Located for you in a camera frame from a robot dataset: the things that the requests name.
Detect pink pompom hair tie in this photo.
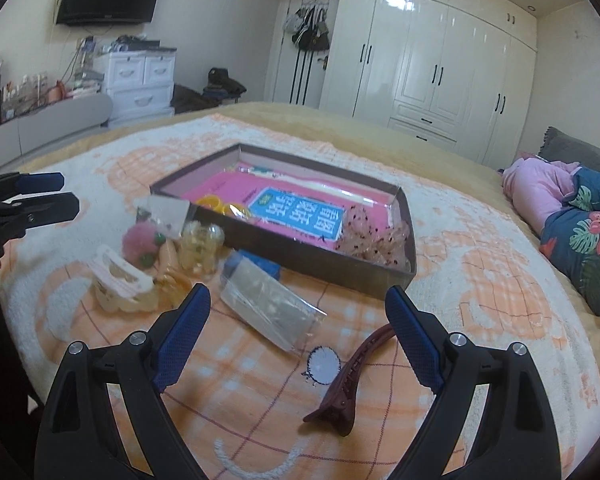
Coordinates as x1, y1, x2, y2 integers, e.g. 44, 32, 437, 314
121, 221, 168, 269

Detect earring card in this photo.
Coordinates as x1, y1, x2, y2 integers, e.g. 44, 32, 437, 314
133, 195, 190, 240

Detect pearl flower hair clip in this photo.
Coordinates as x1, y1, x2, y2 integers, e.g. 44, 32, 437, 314
178, 220, 225, 275

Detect maroon hair claw clip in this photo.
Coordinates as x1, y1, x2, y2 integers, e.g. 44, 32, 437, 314
302, 324, 396, 437

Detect yellow rings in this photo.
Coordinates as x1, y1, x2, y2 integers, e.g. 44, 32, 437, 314
194, 193, 254, 221

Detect clear plastic bag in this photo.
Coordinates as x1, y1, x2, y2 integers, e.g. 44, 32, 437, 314
218, 257, 328, 359

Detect polka dot sheer bow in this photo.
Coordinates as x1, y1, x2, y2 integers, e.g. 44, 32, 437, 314
334, 205, 411, 271

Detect blue small jewelry box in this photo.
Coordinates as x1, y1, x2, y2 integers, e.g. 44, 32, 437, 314
221, 250, 282, 288

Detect grey chair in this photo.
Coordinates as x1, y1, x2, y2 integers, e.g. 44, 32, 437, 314
0, 93, 114, 169

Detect white plastic drawer cabinet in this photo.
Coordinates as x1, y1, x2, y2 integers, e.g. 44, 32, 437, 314
94, 51, 176, 128

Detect floral blue quilt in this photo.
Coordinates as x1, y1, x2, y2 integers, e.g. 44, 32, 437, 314
540, 167, 600, 316

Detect pile of dark clothes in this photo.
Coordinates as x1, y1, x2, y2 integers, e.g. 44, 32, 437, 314
171, 67, 247, 115

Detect brown shallow cardboard tray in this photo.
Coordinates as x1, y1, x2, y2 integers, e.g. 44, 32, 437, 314
150, 143, 417, 298

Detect bed with tan sheet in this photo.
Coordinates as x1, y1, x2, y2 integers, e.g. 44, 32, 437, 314
0, 103, 600, 479

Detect orange white plaid blanket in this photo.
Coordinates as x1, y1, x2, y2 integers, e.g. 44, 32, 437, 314
0, 115, 600, 479

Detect pink booklet with blue label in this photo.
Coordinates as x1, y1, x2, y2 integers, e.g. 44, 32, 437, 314
176, 162, 392, 249

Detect grey headboard cover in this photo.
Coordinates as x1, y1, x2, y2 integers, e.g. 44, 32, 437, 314
538, 127, 600, 172

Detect white door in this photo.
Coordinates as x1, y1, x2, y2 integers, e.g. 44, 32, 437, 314
264, 0, 339, 108

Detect bags hanging on door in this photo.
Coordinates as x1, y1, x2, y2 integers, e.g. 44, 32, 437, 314
283, 6, 330, 52

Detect white built-in wardrobe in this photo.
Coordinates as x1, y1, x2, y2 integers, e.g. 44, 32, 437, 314
317, 0, 536, 169

